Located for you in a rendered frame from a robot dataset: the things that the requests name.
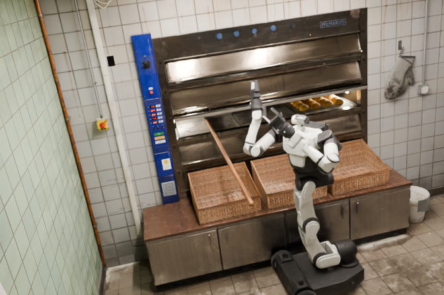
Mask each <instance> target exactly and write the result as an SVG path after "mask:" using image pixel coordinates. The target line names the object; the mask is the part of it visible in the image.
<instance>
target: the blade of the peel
mask: <svg viewBox="0 0 444 295"><path fill-rule="evenodd" d="M230 115H232V112H230V113H226V114H218V115H217V116H207V118H208V119H212V118H219V117H223V116H230ZM201 120H204V118H196V119H192V120H185V121H181V122H178V124H185V123H189V122H196V121H201Z"/></svg>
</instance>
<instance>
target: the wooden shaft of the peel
mask: <svg viewBox="0 0 444 295"><path fill-rule="evenodd" d="M205 121H206V123H207V125H208V127H209V129H210V131H211V133H212V134H213V137H214V138H215V141H216V142H217V145H218V146H219V148H220V150H221V152H222V154H223V156H224V158H225V160H226V161H227V163H228V165H229V167H230V169H231V171H232V173H233V175H234V176H235V179H236V180H237V183H238V184H239V187H240V188H241V190H242V192H243V194H244V196H245V198H246V199H247V201H248V203H249V205H250V206H254V203H253V201H252V199H251V197H250V195H249V193H248V191H247V190H246V188H245V186H244V184H243V183H242V181H241V178H240V177H239V175H238V173H237V171H236V170H235V168H234V166H233V164H232V163H231V160H230V159H229V157H228V155H227V153H226V151H225V150H224V148H223V146H222V145H221V142H220V141H219V138H218V137H217V135H216V133H215V132H214V130H213V128H212V126H211V124H210V123H209V120H208V119H207V120H205Z"/></svg>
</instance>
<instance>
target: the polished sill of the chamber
mask: <svg viewBox="0 0 444 295"><path fill-rule="evenodd" d="M359 110H361V107H360V106H359V105H355V106H348V107H344V108H337V109H333V110H326V111H322V112H316V113H311V114H304V116H307V117H308V118H309V120H312V119H315V118H322V117H326V116H333V115H337V114H344V113H348V112H355V111H359ZM291 118H292V117H289V118H285V122H288V123H292V122H291ZM268 127H269V126H268V123H267V122H261V123H260V127H259V129H261V128H268ZM249 128H250V124H249V125H246V126H239V127H234V128H228V129H224V130H217V131H214V132H215V133H216V135H217V137H218V136H225V135H229V134H236V133H239V132H246V131H249ZM207 138H214V137H213V134H212V133H211V132H206V133H202V134H195V135H191V136H184V137H180V138H177V142H178V144H181V143H186V142H193V141H196V140H203V139H207Z"/></svg>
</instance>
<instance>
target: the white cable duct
mask: <svg viewBox="0 0 444 295"><path fill-rule="evenodd" d="M86 2H87V7H88V10H89V16H90V20H91V25H92V31H93V34H94V40H95V43H96V49H97V52H98V58H99V62H100V67H101V70H102V76H103V80H104V85H105V88H106V94H107V97H108V103H109V107H110V112H111V115H112V121H113V125H114V130H115V134H116V139H117V143H118V148H119V152H120V157H121V160H122V167H123V170H124V175H125V179H126V184H127V188H128V193H129V199H130V202H131V208H132V212H133V217H134V220H135V226H136V230H137V235H142V234H143V232H142V229H141V222H140V219H139V213H138V210H137V204H136V201H135V195H134V191H133V186H132V182H131V177H130V170H129V167H128V161H127V158H126V152H125V149H124V143H123V139H122V133H121V130H120V124H119V121H118V115H117V112H116V106H115V102H114V97H113V93H112V88H111V84H110V78H109V74H108V69H107V65H106V60H105V56H104V50H103V47H102V41H101V37H100V32H99V28H98V23H97V19H96V13H95V9H94V4H93V0H86Z"/></svg>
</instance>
